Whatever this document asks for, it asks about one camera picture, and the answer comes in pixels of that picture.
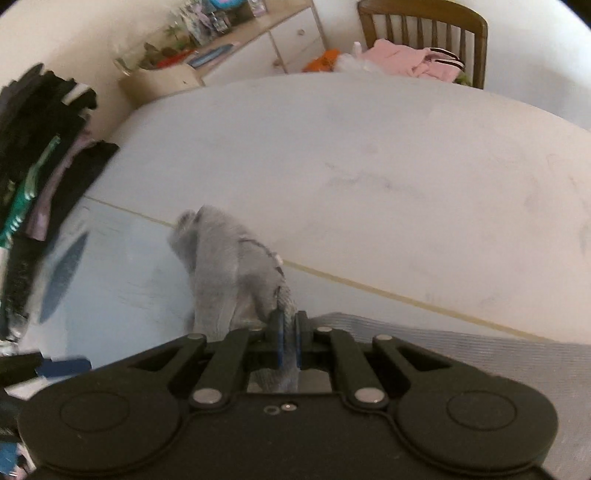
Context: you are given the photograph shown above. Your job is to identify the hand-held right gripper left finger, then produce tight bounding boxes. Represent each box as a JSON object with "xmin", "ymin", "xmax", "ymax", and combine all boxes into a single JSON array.
[{"xmin": 127, "ymin": 309, "xmax": 288, "ymax": 409}]

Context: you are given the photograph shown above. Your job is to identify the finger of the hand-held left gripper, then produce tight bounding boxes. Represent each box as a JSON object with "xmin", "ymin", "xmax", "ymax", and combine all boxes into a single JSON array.
[{"xmin": 0, "ymin": 352, "xmax": 92, "ymax": 386}]

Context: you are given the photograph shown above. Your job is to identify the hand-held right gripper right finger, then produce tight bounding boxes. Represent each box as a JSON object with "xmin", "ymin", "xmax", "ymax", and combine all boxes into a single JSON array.
[{"xmin": 293, "ymin": 310, "xmax": 451, "ymax": 409}]

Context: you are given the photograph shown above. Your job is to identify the grey ribbed garment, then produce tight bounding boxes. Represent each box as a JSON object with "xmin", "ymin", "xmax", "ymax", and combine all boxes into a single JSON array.
[{"xmin": 166, "ymin": 205, "xmax": 591, "ymax": 480}]

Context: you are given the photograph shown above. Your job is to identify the stack of dark folded clothes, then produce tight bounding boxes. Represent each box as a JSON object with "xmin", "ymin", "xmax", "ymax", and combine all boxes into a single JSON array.
[{"xmin": 0, "ymin": 62, "xmax": 122, "ymax": 344}]

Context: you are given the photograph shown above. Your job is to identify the printed blue table mat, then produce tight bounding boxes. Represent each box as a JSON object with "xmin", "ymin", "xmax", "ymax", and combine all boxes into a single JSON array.
[{"xmin": 18, "ymin": 195, "xmax": 591, "ymax": 370}]

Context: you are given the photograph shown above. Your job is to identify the orange cloth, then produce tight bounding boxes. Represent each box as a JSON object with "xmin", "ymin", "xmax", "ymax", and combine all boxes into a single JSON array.
[{"xmin": 302, "ymin": 48, "xmax": 341, "ymax": 73}]

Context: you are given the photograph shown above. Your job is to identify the white fluffy toy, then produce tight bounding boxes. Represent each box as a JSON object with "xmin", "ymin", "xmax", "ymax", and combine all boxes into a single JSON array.
[{"xmin": 335, "ymin": 41, "xmax": 385, "ymax": 75}]

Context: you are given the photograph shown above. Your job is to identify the blue flat box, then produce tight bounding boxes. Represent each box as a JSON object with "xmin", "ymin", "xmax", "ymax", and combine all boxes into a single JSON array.
[{"xmin": 188, "ymin": 43, "xmax": 237, "ymax": 66}]

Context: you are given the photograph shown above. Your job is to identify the pink garment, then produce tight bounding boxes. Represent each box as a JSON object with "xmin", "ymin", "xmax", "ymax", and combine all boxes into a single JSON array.
[{"xmin": 364, "ymin": 39, "xmax": 468, "ymax": 84}]

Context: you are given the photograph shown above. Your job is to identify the white sideboard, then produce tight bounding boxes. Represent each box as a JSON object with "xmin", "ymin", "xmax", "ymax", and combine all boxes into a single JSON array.
[{"xmin": 119, "ymin": 0, "xmax": 329, "ymax": 106}]

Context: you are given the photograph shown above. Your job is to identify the wooden chair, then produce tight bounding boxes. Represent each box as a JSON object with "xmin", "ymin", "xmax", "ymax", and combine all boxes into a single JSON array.
[{"xmin": 358, "ymin": 0, "xmax": 489, "ymax": 90}]

